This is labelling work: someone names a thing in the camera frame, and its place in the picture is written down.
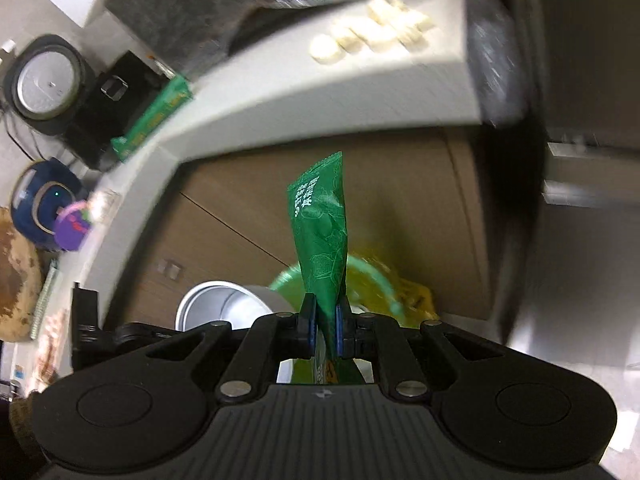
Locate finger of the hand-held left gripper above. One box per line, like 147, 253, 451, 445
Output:
70, 282, 152, 373

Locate checked green white strip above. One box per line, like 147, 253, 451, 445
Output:
29, 259, 62, 342

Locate round wooden board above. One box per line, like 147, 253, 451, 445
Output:
0, 206, 44, 342

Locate green snack bar on counter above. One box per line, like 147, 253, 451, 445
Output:
110, 73, 194, 162

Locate silver rice cooker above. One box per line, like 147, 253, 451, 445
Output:
1, 34, 95, 137

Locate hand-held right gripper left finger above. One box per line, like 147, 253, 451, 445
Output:
116, 293, 318, 402

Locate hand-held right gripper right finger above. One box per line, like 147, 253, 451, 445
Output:
336, 303, 522, 402

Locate purple plastic toy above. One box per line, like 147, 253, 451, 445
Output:
53, 200, 97, 252

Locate pile of white round snacks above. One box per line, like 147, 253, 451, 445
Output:
308, 0, 434, 66

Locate green snack packet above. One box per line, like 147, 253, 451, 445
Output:
287, 151, 367, 387

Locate dark speckled slab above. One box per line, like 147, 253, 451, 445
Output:
104, 0, 361, 82

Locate blue rice cooker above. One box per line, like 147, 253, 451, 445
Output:
10, 157, 87, 252

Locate brown wooden cabinet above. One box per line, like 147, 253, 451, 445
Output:
97, 127, 506, 333

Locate black kitchen appliance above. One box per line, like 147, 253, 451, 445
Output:
64, 50, 168, 172

